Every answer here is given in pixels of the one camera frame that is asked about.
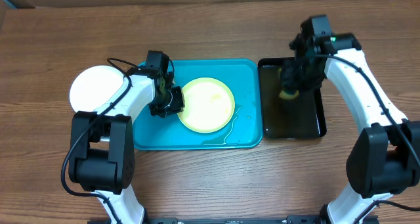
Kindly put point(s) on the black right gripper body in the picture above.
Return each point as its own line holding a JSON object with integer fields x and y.
{"x": 300, "y": 78}

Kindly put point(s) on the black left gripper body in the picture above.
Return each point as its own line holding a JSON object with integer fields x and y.
{"x": 172, "y": 103}

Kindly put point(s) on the green yellow sponge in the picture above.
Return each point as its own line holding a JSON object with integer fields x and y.
{"x": 286, "y": 94}

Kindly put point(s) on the yellow plate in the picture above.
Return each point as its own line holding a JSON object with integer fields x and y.
{"x": 208, "y": 105}

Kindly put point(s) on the white plate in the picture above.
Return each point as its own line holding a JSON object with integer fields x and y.
{"x": 94, "y": 87}

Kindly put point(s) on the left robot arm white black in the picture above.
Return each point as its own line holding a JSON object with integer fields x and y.
{"x": 101, "y": 160}

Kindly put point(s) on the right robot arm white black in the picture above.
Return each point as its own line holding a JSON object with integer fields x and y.
{"x": 385, "y": 158}

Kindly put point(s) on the black water tray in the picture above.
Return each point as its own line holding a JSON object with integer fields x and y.
{"x": 298, "y": 118}

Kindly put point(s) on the teal plastic tray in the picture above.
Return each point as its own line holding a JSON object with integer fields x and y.
{"x": 244, "y": 130}

